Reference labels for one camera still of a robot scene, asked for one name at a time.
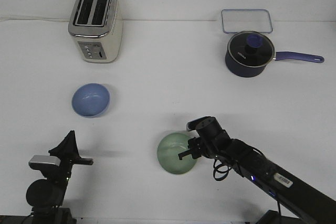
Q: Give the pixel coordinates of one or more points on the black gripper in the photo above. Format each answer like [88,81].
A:
[212,140]
[68,153]

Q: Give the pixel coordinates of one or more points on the green bowl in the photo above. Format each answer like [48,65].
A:
[167,153]

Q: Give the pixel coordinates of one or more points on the blue bowl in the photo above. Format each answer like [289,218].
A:
[90,100]

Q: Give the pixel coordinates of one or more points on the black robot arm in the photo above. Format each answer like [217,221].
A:
[46,195]
[306,203]

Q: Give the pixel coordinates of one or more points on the dark blue saucepan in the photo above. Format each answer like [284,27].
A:
[248,67]

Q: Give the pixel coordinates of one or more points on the glass pot lid blue knob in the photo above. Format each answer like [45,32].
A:
[251,49]

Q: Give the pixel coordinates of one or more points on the cream and steel toaster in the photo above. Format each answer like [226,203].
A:
[96,28]

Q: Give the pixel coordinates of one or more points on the clear blue-rimmed container lid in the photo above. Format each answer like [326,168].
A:
[237,20]

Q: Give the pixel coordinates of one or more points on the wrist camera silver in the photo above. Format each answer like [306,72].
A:
[41,162]
[192,124]

